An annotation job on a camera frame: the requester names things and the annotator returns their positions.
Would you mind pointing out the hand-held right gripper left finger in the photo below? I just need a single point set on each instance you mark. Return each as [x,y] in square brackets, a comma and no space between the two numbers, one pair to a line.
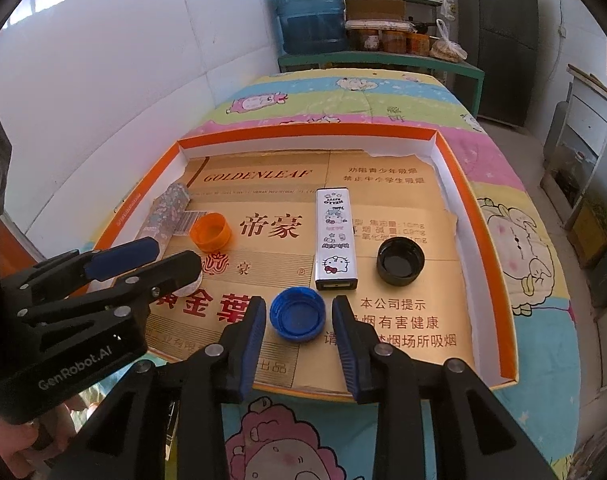
[253,350]

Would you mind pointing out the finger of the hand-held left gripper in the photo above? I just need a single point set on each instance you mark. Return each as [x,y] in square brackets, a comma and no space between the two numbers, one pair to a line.
[123,257]
[173,270]

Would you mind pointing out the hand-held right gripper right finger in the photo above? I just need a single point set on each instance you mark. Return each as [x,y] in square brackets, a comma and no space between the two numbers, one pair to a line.
[346,350]

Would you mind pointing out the white bottle cap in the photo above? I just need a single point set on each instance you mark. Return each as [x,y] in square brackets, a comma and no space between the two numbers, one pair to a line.
[191,288]

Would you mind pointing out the orange bottle cap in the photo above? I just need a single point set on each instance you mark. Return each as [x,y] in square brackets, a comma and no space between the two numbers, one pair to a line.
[211,232]

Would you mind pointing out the blue bottle cap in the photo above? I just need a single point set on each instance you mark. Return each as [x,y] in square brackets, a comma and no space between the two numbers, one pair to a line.
[296,317]

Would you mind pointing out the floral print slim box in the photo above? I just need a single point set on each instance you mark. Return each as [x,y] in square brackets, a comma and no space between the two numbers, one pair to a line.
[166,210]

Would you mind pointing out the black bottle cap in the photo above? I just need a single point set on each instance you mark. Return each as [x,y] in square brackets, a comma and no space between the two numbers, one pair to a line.
[401,262]

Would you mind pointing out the white cartoon print slim box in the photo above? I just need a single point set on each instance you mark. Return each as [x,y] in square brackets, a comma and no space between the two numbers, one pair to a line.
[336,240]

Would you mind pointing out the orange shallow tray box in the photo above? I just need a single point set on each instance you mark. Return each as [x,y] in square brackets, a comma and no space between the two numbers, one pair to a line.
[303,132]

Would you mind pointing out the person's left hand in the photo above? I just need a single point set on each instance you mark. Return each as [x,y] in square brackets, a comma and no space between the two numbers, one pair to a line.
[58,425]

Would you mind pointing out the gold printed cardboard sheet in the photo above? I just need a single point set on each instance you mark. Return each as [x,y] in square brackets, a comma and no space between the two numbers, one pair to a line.
[383,320]

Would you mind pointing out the cartoon printed blanket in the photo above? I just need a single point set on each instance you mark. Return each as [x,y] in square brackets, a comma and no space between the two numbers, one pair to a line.
[508,240]

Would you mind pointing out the blue water jug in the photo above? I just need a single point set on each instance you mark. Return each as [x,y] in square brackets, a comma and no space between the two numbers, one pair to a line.
[308,20]

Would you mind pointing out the green metal table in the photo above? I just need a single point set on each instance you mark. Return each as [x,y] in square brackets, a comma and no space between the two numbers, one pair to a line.
[383,60]

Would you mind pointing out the green plant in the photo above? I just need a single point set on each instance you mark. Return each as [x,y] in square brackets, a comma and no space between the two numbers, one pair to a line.
[603,210]

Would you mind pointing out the clear lidded food container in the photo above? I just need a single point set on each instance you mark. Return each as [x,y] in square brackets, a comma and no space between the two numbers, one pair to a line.
[363,35]

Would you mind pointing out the orange pickle jar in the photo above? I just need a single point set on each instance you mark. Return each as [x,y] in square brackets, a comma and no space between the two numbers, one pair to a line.
[418,44]
[394,41]

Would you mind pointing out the white plastic bag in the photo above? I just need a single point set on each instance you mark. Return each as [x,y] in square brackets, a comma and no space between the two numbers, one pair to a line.
[448,50]

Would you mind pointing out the brown cardboard box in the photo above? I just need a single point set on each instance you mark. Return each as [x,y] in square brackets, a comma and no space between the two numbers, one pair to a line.
[373,9]

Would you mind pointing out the white cabinet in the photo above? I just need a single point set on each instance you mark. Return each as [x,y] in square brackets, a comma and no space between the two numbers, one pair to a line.
[588,120]

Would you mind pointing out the dark grey refrigerator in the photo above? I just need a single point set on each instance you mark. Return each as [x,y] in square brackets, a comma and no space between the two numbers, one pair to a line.
[498,35]

